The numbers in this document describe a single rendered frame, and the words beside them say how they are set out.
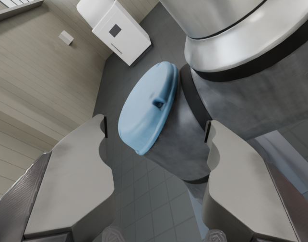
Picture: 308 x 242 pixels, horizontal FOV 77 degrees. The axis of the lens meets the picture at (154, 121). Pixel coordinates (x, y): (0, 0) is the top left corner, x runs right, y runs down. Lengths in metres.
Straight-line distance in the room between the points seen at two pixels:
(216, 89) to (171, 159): 0.10
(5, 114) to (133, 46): 2.61
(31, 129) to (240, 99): 3.14
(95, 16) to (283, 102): 4.30
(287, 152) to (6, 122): 3.18
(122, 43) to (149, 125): 4.19
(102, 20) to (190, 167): 4.14
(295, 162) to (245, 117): 0.29
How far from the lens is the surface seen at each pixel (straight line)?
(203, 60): 0.17
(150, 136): 0.21
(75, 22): 7.73
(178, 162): 0.25
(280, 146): 0.50
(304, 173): 0.47
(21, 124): 3.24
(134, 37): 4.34
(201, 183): 0.30
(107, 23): 4.30
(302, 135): 1.45
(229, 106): 0.19
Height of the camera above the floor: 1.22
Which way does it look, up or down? 30 degrees down
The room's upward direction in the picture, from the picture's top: 52 degrees counter-clockwise
